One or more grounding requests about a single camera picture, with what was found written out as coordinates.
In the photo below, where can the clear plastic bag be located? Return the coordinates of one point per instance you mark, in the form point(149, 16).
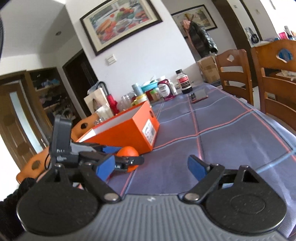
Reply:
point(94, 88)

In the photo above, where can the small framed picture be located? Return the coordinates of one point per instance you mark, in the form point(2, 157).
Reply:
point(201, 16)

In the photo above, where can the brown door with glass pane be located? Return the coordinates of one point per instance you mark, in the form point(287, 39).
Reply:
point(16, 120)

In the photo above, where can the dark wooden door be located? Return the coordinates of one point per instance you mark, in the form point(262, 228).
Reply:
point(78, 78)

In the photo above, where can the dark wooden doorway frame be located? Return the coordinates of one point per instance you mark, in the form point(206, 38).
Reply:
point(231, 20)

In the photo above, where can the black phone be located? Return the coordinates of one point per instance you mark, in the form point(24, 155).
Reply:
point(198, 95)

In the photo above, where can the blue thermos bottle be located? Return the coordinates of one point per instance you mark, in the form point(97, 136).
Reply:
point(137, 89)

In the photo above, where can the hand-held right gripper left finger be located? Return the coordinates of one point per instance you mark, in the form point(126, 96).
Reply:
point(105, 168)

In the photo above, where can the orange cardboard box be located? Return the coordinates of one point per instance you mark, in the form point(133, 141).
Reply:
point(124, 132)

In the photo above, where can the beige paper bag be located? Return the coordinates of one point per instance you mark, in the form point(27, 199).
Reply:
point(92, 102)

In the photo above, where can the wooden shelf cabinet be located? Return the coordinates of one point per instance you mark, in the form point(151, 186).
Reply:
point(50, 97)

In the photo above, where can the blue checked tablecloth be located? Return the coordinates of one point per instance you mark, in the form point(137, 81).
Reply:
point(219, 129)

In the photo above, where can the red folded umbrella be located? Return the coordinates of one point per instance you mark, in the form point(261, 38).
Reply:
point(111, 102)

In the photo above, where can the hanging dark jacket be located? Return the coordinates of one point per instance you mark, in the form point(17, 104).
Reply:
point(201, 39)

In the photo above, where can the large framed food picture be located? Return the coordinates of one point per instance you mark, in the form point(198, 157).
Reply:
point(120, 22)

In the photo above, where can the clear glass jar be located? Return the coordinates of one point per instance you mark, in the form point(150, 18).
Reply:
point(127, 100)
point(120, 107)

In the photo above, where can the white light switch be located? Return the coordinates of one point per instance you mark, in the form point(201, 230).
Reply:
point(111, 59)

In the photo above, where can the white pill bottle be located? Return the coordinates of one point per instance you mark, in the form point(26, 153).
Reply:
point(174, 89)

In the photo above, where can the teal bowl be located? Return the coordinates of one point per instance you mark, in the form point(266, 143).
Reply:
point(149, 87)

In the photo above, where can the large orange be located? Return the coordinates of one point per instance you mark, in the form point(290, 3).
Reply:
point(128, 151)

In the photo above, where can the yellow-green mug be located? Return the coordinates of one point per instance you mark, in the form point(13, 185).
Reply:
point(140, 100)

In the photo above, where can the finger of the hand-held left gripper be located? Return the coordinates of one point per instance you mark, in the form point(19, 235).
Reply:
point(131, 160)
point(113, 150)

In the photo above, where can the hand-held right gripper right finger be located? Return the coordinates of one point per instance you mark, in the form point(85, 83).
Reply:
point(197, 168)

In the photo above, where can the white bottle with red label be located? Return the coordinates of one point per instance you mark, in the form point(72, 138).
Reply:
point(166, 91)

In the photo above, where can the brown cardboard box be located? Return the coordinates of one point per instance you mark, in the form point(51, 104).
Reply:
point(209, 69)

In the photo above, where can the dark bottle with red label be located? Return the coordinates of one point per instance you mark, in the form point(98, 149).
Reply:
point(184, 82)

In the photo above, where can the white jar with green label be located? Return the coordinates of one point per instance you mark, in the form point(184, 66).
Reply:
point(155, 95)

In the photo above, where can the person's left forearm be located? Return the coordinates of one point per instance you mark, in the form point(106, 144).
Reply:
point(11, 208)

